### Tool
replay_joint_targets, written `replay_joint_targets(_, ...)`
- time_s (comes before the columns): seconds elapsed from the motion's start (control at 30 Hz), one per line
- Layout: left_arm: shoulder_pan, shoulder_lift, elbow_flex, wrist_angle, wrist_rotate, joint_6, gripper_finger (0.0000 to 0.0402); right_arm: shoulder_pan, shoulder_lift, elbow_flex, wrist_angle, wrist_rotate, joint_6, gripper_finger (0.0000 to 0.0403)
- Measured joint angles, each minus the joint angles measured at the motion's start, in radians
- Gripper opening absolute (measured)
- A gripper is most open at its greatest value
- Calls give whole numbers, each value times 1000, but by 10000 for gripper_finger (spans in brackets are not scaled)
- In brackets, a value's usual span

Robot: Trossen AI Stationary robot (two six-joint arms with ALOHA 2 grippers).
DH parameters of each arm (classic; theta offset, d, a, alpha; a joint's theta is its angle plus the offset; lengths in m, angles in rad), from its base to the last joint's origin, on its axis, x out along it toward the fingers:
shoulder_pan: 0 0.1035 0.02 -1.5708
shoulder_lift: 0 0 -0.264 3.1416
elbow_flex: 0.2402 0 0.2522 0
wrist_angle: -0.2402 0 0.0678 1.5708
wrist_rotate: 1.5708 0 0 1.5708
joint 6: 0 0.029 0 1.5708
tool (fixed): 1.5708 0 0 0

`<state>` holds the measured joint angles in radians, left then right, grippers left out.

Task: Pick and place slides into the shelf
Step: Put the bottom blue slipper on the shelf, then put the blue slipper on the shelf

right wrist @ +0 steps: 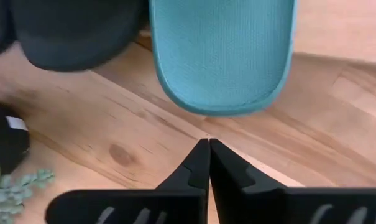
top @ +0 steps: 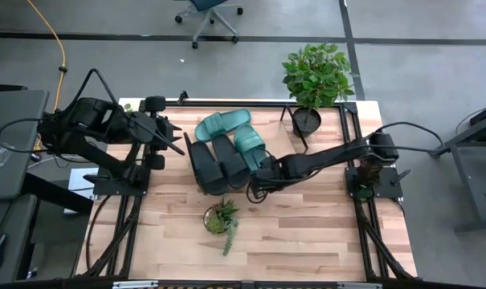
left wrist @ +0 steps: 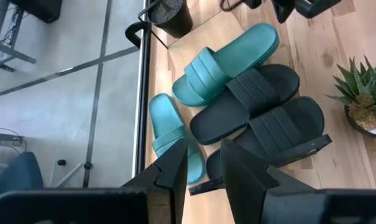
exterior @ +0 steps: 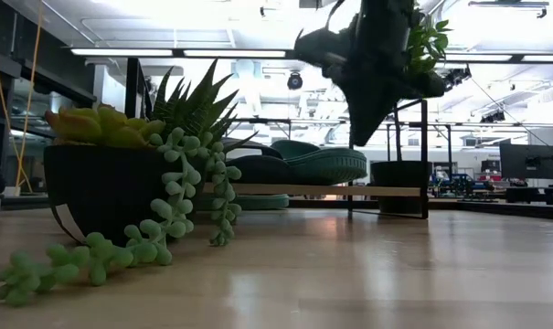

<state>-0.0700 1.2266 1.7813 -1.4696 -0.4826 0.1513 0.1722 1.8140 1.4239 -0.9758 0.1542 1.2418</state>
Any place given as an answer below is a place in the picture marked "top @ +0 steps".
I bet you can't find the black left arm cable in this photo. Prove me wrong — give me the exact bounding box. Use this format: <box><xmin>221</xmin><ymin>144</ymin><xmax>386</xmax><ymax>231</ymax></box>
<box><xmin>69</xmin><ymin>67</ymin><xmax>186</xmax><ymax>157</ymax></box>

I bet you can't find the grey desk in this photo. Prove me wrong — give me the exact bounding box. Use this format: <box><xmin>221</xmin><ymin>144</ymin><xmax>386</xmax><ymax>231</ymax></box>
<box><xmin>0</xmin><ymin>88</ymin><xmax>51</xmax><ymax>201</ymax></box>
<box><xmin>0</xmin><ymin>193</ymin><xmax>39</xmax><ymax>287</ymax></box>

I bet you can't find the black aluminium table frame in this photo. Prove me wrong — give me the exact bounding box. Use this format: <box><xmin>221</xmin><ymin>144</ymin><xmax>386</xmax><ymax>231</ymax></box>
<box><xmin>74</xmin><ymin>96</ymin><xmax>419</xmax><ymax>289</ymax></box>

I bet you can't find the teal rubber slide sandal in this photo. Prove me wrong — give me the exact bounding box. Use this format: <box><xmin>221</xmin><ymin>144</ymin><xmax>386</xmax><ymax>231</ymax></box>
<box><xmin>194</xmin><ymin>108</ymin><xmax>253</xmax><ymax>144</ymax></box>
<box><xmin>233</xmin><ymin>123</ymin><xmax>268</xmax><ymax>174</ymax></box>

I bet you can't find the artificial succulent arrangement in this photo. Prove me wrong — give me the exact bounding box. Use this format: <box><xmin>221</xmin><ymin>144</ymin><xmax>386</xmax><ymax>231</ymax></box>
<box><xmin>204</xmin><ymin>196</ymin><xmax>240</xmax><ymax>257</ymax></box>

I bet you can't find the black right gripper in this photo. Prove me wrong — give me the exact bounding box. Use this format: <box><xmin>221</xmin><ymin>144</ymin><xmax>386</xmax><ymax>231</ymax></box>
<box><xmin>248</xmin><ymin>155</ymin><xmax>294</xmax><ymax>194</ymax></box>

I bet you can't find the white paper sheet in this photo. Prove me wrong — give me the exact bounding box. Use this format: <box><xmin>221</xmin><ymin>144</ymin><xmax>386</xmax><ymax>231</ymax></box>
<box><xmin>63</xmin><ymin>167</ymin><xmax>101</xmax><ymax>215</ymax></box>

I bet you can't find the office chair base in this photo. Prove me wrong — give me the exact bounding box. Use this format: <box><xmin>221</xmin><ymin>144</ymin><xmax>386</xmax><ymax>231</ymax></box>
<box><xmin>174</xmin><ymin>0</ymin><xmax>244</xmax><ymax>50</ymax></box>

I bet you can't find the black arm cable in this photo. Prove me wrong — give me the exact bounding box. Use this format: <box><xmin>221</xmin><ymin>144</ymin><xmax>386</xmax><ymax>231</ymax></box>
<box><xmin>69</xmin><ymin>67</ymin><xmax>186</xmax><ymax>157</ymax></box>
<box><xmin>369</xmin><ymin>120</ymin><xmax>445</xmax><ymax>156</ymax></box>

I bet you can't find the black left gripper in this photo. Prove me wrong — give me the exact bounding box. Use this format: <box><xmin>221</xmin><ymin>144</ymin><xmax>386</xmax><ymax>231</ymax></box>
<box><xmin>144</xmin><ymin>95</ymin><xmax>185</xmax><ymax>171</ymax></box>

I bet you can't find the black round plant pot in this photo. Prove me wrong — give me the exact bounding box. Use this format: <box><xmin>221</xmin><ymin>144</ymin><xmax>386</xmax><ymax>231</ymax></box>
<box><xmin>291</xmin><ymin>106</ymin><xmax>323</xmax><ymax>139</ymax></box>

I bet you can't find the yellow cable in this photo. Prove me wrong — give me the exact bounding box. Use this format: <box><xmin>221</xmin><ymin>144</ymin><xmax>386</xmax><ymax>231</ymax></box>
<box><xmin>25</xmin><ymin>0</ymin><xmax>67</xmax><ymax>113</ymax></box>

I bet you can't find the silver metal bracket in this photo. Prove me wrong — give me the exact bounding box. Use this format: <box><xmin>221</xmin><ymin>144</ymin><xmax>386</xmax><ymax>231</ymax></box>
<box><xmin>337</xmin><ymin>282</ymin><xmax>383</xmax><ymax>289</ymax></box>
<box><xmin>112</xmin><ymin>280</ymin><xmax>159</xmax><ymax>289</ymax></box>

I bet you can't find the black side stand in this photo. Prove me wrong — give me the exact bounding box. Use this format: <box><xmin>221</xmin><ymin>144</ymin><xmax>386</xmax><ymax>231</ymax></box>
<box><xmin>428</xmin><ymin>100</ymin><xmax>486</xmax><ymax>234</ymax></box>

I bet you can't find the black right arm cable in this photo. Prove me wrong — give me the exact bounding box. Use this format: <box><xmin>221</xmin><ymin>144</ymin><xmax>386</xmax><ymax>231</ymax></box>
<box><xmin>369</xmin><ymin>120</ymin><xmax>445</xmax><ymax>156</ymax></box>

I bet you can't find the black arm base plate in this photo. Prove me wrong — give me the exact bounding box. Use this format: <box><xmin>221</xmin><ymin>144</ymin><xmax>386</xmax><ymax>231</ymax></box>
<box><xmin>84</xmin><ymin>164</ymin><xmax>151</xmax><ymax>197</ymax></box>
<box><xmin>345</xmin><ymin>165</ymin><xmax>411</xmax><ymax>201</ymax></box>

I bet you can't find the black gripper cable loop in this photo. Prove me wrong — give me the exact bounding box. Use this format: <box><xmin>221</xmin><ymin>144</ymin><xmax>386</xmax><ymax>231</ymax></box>
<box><xmin>245</xmin><ymin>179</ymin><xmax>270</xmax><ymax>205</ymax></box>

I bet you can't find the green leafy artificial tree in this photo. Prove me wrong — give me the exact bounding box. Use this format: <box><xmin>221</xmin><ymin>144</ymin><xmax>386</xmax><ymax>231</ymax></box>
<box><xmin>281</xmin><ymin>43</ymin><xmax>360</xmax><ymax>110</ymax></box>

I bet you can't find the black rubber slide sandal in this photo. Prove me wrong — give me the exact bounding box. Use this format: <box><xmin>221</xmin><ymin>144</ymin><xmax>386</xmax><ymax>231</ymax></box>
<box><xmin>188</xmin><ymin>140</ymin><xmax>231</xmax><ymax>197</ymax></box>
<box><xmin>211</xmin><ymin>133</ymin><xmax>251</xmax><ymax>189</ymax></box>

